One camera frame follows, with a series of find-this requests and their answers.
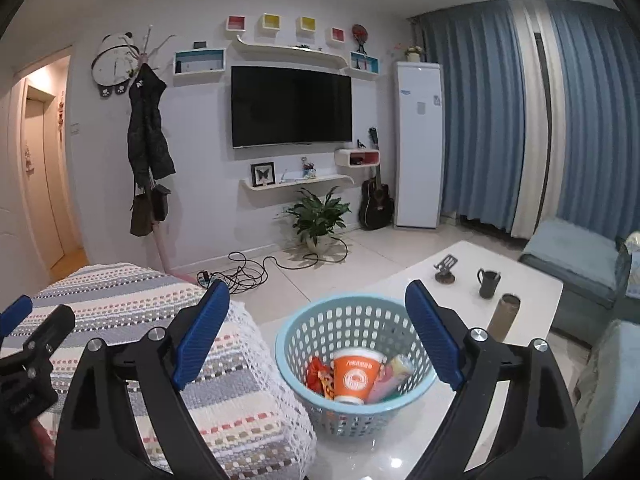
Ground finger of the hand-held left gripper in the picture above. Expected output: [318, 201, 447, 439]
[21, 304, 76, 362]
[0, 295, 34, 342]

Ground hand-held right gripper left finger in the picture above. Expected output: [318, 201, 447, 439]
[54, 279, 231, 480]

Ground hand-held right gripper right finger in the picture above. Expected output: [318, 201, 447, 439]
[403, 280, 585, 480]

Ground pink drink bottle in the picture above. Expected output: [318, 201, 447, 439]
[367, 354, 416, 403]

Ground orange noodle cup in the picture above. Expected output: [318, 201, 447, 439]
[331, 350, 387, 406]

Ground light blue plastic basket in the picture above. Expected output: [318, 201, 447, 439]
[275, 296, 441, 438]

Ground red snack packet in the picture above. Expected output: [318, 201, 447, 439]
[306, 356, 335, 393]

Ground pink cushion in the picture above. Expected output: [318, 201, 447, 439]
[27, 417, 57, 480]

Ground metal phone stand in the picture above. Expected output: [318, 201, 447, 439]
[434, 255, 460, 285]

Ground brown tumbler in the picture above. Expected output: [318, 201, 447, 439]
[487, 293, 522, 341]

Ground black mug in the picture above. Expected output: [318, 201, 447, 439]
[476, 267, 502, 299]

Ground striped woven tablecloth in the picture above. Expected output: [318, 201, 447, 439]
[0, 262, 318, 480]

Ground pink coat rack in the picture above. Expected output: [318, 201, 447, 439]
[120, 25, 211, 286]

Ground white open door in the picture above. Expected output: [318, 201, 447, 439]
[0, 75, 28, 308]

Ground corridor end door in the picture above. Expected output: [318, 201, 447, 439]
[25, 85, 67, 268]

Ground brown hanging bag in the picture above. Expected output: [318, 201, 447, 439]
[130, 187, 155, 237]

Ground black hanging bag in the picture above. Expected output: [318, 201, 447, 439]
[151, 184, 171, 222]

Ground black acoustic guitar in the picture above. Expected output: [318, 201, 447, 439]
[359, 127, 396, 231]

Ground teal sofa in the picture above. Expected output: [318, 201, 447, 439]
[517, 217, 640, 461]

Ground green potted plant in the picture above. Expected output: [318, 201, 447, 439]
[272, 187, 353, 256]

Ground framed butterfly picture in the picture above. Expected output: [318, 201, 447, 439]
[251, 161, 276, 187]

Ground short curved white shelf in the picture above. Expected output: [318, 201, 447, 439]
[239, 174, 355, 197]

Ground white refrigerator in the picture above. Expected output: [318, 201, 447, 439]
[392, 61, 445, 231]

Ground red-lined white box shelf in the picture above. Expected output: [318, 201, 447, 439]
[334, 148, 381, 167]

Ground black padded coat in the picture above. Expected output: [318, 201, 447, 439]
[127, 62, 176, 188]

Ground cream curtain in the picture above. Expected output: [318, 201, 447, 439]
[509, 0, 552, 239]

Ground blue curtain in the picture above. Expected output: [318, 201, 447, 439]
[410, 0, 640, 241]

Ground wide blue-lined box shelf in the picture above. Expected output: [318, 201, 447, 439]
[173, 48, 227, 77]

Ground small blue-lined box shelf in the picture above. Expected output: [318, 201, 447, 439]
[350, 51, 381, 81]

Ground long curved white shelf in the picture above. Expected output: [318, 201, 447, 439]
[235, 34, 348, 68]

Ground red round fan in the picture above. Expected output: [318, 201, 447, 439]
[351, 24, 371, 56]

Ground black floor cables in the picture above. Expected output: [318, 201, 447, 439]
[197, 232, 348, 293]

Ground wall-mounted black television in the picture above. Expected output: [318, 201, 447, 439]
[231, 65, 353, 150]

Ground panda wall clock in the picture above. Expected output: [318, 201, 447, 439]
[91, 32, 141, 98]

